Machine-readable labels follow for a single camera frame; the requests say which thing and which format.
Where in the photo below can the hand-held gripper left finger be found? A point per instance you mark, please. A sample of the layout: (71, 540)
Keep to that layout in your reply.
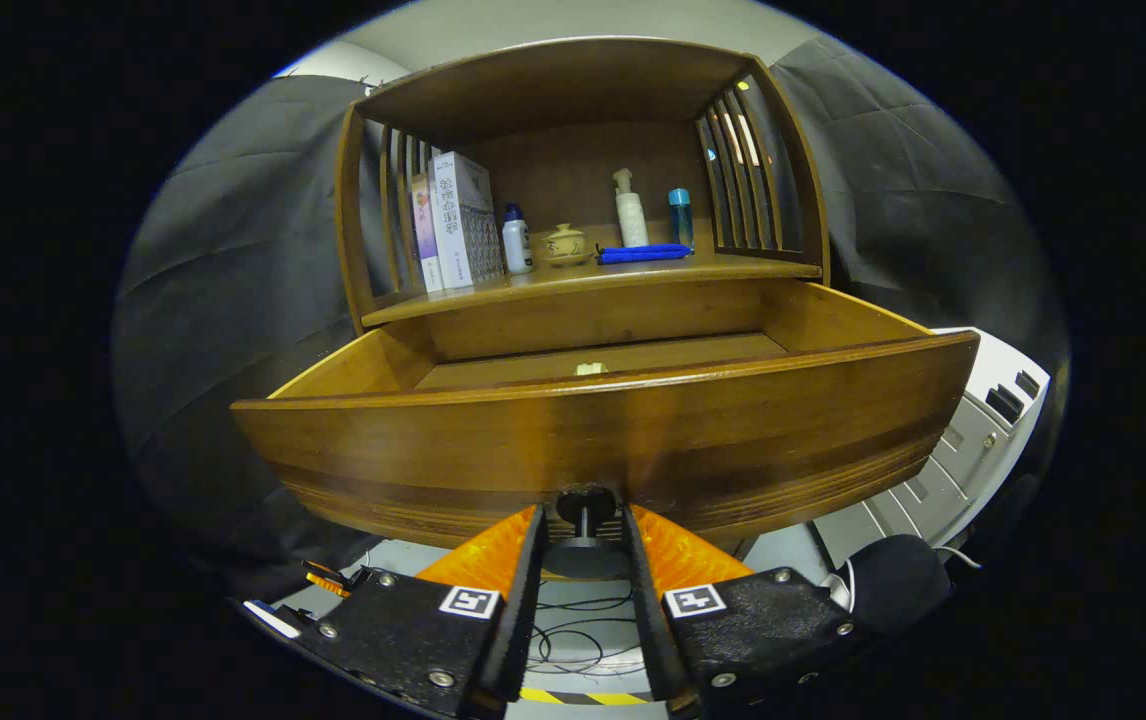
(523, 600)

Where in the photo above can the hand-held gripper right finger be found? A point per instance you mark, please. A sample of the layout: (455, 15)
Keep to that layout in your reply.
(645, 620)

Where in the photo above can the brown wooden drawer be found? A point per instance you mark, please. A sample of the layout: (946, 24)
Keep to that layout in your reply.
(583, 450)

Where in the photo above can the pale yellow object grey base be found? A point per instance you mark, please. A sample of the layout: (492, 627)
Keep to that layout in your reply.
(591, 369)

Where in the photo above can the brown wooden countertop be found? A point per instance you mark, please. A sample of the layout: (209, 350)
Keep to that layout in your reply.
(573, 275)

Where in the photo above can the brown wooden cabinet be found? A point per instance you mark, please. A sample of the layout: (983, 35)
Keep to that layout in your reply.
(583, 170)

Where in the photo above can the yellow black floor tape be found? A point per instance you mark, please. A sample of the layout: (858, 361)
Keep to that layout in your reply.
(613, 698)

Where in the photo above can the orange black clamp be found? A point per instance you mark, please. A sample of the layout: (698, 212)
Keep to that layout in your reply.
(328, 580)

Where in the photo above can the black rounded object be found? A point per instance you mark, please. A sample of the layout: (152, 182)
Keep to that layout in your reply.
(898, 585)

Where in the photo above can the white grey machine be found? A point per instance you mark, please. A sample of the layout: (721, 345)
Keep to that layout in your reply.
(933, 480)

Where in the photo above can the white bottle blue cap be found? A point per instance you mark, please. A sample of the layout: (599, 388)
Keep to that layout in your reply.
(517, 248)

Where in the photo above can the yellow lidded tea cup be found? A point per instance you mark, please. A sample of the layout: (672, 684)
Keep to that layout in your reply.
(566, 247)

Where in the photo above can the blue folded cloth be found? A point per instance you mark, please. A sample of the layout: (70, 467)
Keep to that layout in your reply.
(643, 253)

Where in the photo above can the purple pink book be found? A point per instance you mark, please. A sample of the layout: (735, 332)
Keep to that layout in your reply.
(425, 235)

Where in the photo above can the white patterned book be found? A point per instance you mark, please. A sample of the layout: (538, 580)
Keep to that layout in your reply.
(463, 225)

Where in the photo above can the white pump bottle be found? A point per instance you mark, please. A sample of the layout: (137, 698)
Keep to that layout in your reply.
(632, 220)

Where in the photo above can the teal blue bottle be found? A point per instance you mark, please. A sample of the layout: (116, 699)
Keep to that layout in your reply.
(680, 220)

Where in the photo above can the black backdrop cloth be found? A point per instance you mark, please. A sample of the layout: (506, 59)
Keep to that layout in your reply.
(233, 280)

